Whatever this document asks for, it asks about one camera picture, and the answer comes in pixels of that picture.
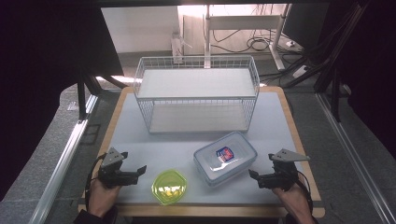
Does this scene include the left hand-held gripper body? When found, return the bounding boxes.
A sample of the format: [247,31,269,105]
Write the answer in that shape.
[98,147,139,189]

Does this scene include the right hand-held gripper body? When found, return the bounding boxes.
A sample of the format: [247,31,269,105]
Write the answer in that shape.
[258,148,311,191]

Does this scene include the green-lidded clear plastic container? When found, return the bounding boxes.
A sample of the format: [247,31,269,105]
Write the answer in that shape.
[150,168,188,206]

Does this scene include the person's right hand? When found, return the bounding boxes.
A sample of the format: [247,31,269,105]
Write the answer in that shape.
[272,177,313,219]

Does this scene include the person's left hand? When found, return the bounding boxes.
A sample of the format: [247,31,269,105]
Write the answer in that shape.
[88,178,121,218]

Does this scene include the clear rectangular lidded food box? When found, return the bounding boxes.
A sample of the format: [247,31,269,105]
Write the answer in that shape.
[192,131,259,188]

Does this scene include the black metal stand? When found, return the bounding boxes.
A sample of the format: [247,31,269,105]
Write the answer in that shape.
[313,0,372,123]
[76,72,105,121]

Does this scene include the white power adapter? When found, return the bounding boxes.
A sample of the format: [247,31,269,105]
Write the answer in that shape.
[291,64,310,79]

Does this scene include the white power strip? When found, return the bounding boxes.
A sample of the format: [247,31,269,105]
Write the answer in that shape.
[171,31,185,65]

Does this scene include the dark monitor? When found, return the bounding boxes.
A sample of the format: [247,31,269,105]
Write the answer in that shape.
[281,3,332,51]

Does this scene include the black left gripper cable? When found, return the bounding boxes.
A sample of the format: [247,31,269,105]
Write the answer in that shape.
[84,153,106,213]

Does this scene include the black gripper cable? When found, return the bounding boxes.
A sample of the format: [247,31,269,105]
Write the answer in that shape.
[84,153,106,213]
[297,171,314,213]

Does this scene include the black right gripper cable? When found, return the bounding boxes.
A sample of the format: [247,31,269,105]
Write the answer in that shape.
[297,171,314,213]

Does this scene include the aluminium rail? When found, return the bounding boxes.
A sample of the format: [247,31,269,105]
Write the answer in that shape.
[315,92,396,224]
[28,93,99,224]

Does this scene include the black floor cables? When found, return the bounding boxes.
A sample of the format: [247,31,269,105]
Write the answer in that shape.
[211,28,274,54]

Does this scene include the white desk frame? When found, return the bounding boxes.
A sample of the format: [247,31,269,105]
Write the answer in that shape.
[204,4,292,71]

